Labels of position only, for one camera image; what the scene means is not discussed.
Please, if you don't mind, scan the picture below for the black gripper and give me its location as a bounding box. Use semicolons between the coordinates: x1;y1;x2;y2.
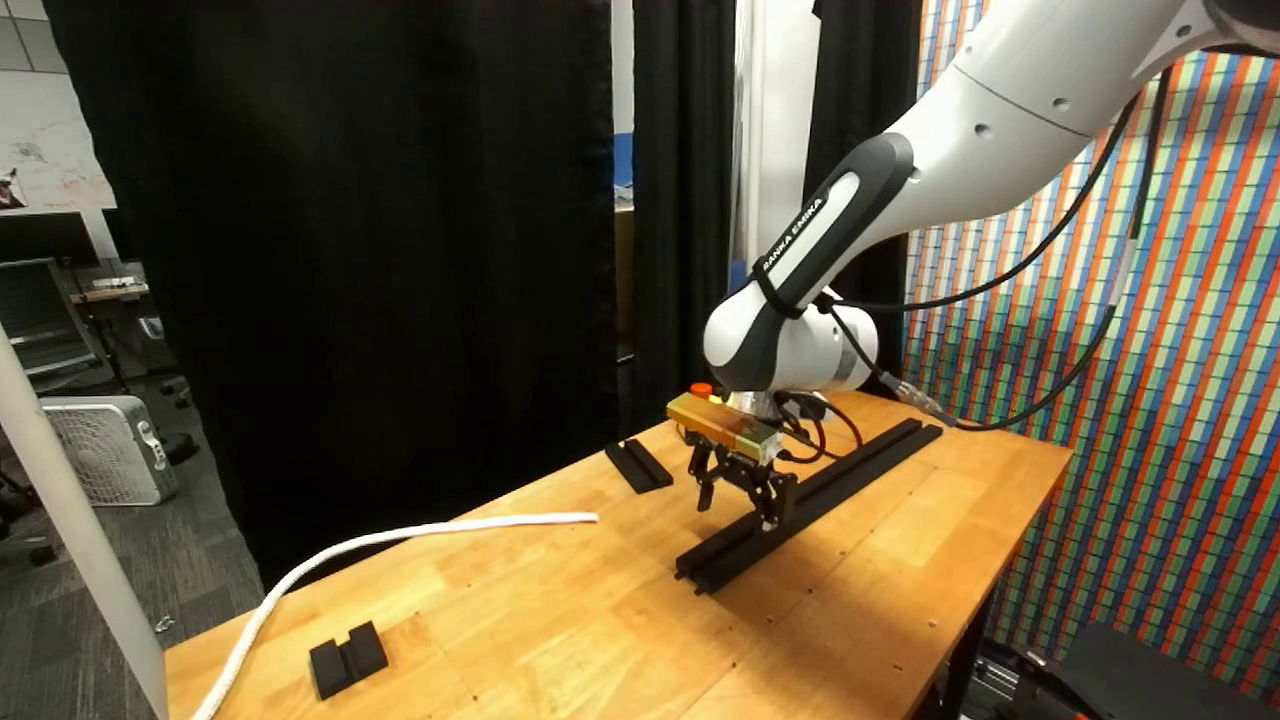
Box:
687;436;802;537

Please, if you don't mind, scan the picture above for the black curtain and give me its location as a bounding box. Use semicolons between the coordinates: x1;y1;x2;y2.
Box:
627;0;742;430
798;0;964;325
43;0;622;586

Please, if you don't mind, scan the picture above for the small black slotted block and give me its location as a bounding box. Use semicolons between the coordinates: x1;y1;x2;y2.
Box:
308;619;392;703

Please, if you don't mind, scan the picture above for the multicolour patterned backdrop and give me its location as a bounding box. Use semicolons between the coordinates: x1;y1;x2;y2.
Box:
903;0;1280;714

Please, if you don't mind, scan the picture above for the black case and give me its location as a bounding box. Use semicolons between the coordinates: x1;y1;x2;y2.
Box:
956;619;1280;720

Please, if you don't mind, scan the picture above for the grey perforated box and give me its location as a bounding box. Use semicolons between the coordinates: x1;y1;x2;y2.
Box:
35;391;180;512

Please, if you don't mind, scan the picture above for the white metal pole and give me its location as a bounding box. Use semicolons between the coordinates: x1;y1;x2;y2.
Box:
0;331;171;720

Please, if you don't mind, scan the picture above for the dark monitor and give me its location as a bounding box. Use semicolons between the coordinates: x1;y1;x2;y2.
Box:
0;256;108;387

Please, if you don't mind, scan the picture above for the thick white cable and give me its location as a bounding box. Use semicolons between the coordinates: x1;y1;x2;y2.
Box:
194;507;606;720

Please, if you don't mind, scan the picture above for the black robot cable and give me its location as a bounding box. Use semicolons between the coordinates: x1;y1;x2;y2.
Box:
833;77;1153;320
833;236;1138;436

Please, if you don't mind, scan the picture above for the white vertical post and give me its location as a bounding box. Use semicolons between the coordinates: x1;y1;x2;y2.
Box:
734;0;821;292

